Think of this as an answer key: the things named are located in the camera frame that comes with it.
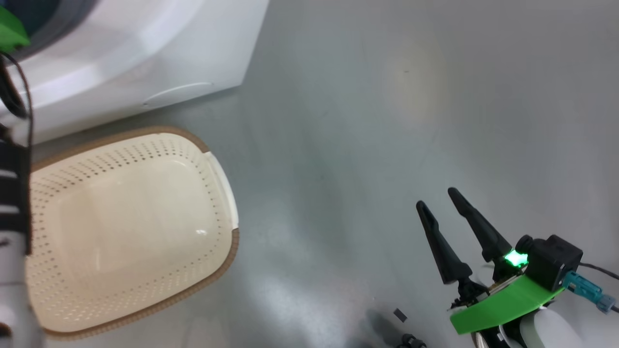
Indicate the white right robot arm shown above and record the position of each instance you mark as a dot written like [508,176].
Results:
[551,331]

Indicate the round white drain filter cover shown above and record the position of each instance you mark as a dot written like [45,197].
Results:
[179,94]

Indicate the black round robot base part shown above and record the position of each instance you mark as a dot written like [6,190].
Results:
[411,342]

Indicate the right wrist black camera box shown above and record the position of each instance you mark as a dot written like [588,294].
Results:
[556,261]

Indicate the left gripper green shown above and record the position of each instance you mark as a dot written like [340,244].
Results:
[9,31]

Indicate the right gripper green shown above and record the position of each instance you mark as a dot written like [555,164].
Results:
[508,302]

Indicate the cream perforated laundry basket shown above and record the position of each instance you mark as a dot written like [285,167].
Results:
[130,217]

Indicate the grey rubber door gasket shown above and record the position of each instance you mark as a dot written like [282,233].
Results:
[63,19]

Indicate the white front-load washing machine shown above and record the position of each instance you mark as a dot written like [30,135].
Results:
[193,43]

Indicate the small dark rectangular piece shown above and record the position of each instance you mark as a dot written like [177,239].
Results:
[400,315]

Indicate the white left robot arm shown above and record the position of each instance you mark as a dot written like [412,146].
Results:
[12,290]

